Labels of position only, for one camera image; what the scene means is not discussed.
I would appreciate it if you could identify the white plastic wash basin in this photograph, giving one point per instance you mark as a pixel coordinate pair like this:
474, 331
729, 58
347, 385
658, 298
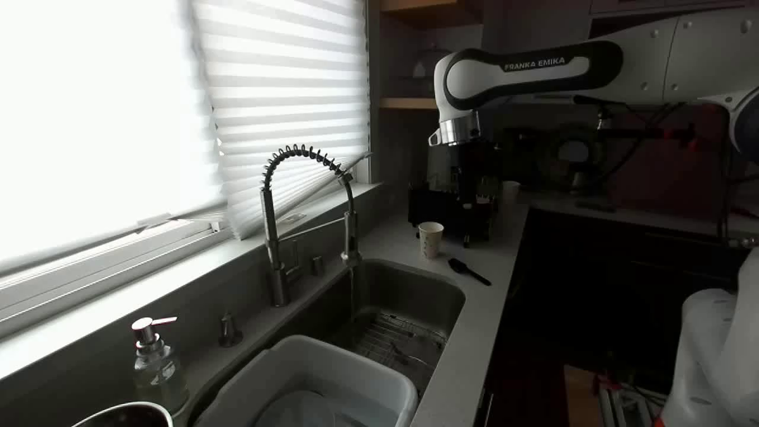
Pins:
309, 382

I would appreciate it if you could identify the wire sink grid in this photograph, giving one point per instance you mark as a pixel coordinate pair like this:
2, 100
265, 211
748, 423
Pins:
396, 340

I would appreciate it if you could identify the white window blind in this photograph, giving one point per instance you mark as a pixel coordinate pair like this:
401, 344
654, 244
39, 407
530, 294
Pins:
283, 73

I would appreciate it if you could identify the clear soap dispenser bottle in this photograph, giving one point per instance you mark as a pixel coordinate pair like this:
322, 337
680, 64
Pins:
157, 371

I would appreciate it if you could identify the dark round bowl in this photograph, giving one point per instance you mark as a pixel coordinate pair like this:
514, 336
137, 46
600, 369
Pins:
133, 413

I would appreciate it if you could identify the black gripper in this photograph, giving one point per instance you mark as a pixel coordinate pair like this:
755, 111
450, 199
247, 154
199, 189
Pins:
474, 210

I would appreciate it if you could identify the stainless steel sink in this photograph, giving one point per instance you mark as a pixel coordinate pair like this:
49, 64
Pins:
360, 355

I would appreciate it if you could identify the black spoon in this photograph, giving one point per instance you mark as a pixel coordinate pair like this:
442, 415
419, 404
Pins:
464, 268

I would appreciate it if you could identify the white paper cup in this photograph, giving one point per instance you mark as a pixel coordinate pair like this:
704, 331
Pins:
430, 237

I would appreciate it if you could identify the steel spring kitchen faucet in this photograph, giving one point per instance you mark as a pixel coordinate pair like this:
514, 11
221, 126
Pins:
275, 237

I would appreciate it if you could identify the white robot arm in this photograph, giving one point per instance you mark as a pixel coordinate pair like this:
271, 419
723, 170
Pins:
705, 58

